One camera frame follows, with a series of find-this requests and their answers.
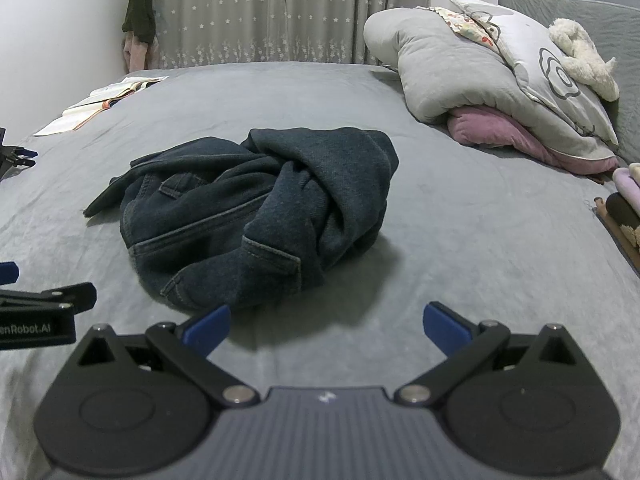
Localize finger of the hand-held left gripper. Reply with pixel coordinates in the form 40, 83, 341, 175
0, 261, 97, 313

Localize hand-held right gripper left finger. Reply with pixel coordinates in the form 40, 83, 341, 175
75, 304, 261, 408

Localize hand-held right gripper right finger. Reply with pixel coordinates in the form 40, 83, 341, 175
395, 301, 583, 408

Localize dark blue jeans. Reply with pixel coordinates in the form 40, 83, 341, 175
82, 127, 400, 312

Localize stack of folded clothes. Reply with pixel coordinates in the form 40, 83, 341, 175
594, 162, 640, 252

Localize grey bed sheet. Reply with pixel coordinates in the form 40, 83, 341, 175
0, 62, 640, 480

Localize black folding stand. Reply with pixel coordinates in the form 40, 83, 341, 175
0, 127, 39, 183

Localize open book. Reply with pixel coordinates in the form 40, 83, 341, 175
34, 76, 170, 137

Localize pink blanket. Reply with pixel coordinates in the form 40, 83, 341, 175
447, 106, 621, 176

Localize pink hanging garment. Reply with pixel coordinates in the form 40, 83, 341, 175
122, 30, 161, 72

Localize grey duvet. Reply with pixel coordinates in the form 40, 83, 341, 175
363, 8, 621, 176

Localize flower print pillow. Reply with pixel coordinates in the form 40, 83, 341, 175
417, 0, 621, 147

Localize dark hanging garment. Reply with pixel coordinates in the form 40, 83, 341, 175
121, 0, 157, 45

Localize white plush toy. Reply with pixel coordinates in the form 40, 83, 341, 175
549, 18, 620, 102

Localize grey star print curtain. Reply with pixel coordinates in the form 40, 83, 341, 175
150, 0, 433, 68

